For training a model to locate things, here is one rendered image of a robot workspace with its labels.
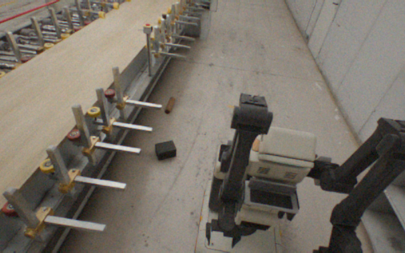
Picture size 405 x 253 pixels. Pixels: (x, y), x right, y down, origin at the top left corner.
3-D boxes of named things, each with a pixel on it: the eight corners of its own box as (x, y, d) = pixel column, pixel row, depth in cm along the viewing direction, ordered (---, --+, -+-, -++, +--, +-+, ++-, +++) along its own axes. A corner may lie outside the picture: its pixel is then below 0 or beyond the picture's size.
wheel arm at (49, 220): (106, 228, 120) (105, 224, 117) (104, 235, 118) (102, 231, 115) (21, 214, 122) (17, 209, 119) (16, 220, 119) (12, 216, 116)
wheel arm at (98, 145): (140, 152, 157) (140, 148, 154) (139, 156, 155) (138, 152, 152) (75, 142, 159) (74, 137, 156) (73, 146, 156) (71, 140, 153)
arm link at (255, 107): (272, 86, 73) (239, 81, 73) (273, 118, 64) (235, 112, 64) (243, 163, 107) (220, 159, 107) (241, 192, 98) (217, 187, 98)
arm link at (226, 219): (242, 187, 94) (220, 183, 95) (244, 203, 83) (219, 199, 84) (237, 213, 97) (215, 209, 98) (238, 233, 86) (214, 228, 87)
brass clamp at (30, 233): (55, 213, 124) (52, 207, 121) (37, 239, 113) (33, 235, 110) (43, 211, 124) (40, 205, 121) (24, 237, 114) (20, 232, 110)
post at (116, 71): (126, 118, 202) (118, 65, 171) (124, 120, 199) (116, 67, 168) (122, 117, 202) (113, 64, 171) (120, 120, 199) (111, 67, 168)
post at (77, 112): (97, 161, 162) (80, 103, 132) (94, 165, 160) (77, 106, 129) (92, 160, 162) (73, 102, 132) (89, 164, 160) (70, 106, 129)
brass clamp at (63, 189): (82, 175, 144) (80, 170, 140) (69, 195, 133) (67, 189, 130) (72, 173, 144) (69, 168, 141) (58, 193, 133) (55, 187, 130)
